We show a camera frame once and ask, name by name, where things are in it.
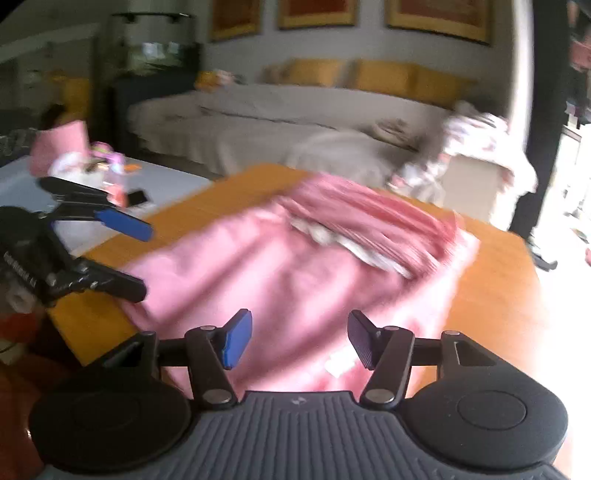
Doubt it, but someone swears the pink ribbed knit garment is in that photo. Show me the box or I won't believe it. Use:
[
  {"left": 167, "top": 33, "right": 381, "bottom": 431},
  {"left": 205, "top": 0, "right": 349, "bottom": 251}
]
[{"left": 122, "top": 174, "right": 479, "bottom": 394}]

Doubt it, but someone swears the colourful toy pile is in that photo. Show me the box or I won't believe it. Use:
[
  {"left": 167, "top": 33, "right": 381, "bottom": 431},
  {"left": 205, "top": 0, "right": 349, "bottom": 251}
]
[{"left": 29, "top": 120, "right": 141, "bottom": 208}]

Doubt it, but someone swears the black smartphone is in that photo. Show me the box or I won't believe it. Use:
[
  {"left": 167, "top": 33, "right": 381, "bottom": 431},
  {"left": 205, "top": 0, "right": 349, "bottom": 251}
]
[{"left": 125, "top": 189, "right": 150, "bottom": 208}]

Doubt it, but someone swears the dark fish tank cabinet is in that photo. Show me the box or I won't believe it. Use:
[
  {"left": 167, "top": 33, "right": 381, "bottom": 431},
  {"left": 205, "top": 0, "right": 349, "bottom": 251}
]
[{"left": 90, "top": 11, "right": 201, "bottom": 152}]

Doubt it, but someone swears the beige covered sofa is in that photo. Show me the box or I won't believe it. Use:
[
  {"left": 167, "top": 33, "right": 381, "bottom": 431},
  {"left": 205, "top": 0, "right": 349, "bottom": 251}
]
[{"left": 127, "top": 84, "right": 453, "bottom": 187}]

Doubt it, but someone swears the floral patterned blanket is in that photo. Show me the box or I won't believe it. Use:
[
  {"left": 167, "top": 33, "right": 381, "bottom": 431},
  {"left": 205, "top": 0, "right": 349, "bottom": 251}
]
[{"left": 388, "top": 112, "right": 538, "bottom": 206}]

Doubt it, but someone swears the left framed red picture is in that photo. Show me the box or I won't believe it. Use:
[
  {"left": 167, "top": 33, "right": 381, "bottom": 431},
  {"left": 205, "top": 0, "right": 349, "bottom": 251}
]
[{"left": 211, "top": 0, "right": 262, "bottom": 42}]

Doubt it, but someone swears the framed red picture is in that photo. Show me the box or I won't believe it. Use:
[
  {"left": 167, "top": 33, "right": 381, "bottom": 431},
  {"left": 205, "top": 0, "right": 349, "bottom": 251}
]
[
  {"left": 277, "top": 0, "right": 358, "bottom": 30},
  {"left": 385, "top": 0, "right": 493, "bottom": 45},
  {"left": 211, "top": 0, "right": 262, "bottom": 42}
]

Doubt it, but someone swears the right yellow cushion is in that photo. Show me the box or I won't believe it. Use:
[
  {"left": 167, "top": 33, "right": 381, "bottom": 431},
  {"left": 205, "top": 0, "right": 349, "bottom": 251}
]
[{"left": 412, "top": 66, "right": 476, "bottom": 109}]

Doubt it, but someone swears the yellow cushion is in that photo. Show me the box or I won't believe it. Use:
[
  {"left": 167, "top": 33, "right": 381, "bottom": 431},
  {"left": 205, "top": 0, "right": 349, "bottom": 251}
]
[
  {"left": 412, "top": 66, "right": 476, "bottom": 109},
  {"left": 263, "top": 58, "right": 346, "bottom": 88},
  {"left": 349, "top": 60, "right": 417, "bottom": 98}
]

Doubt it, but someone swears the left yellow cushion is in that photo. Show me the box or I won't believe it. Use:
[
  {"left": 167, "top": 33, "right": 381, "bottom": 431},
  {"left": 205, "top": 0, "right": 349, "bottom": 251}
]
[{"left": 263, "top": 58, "right": 346, "bottom": 88}]

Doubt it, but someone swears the middle yellow cushion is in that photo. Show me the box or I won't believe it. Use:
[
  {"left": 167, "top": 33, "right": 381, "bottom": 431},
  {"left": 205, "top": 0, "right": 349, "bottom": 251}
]
[{"left": 349, "top": 60, "right": 417, "bottom": 98}]

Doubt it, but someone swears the middle framed red picture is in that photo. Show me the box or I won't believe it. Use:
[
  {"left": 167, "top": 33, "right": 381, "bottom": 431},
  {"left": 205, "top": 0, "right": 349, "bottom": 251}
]
[{"left": 277, "top": 0, "right": 358, "bottom": 30}]

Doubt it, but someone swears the right framed red picture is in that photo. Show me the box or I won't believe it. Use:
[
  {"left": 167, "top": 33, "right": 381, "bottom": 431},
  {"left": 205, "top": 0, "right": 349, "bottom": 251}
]
[{"left": 385, "top": 0, "right": 493, "bottom": 45}]

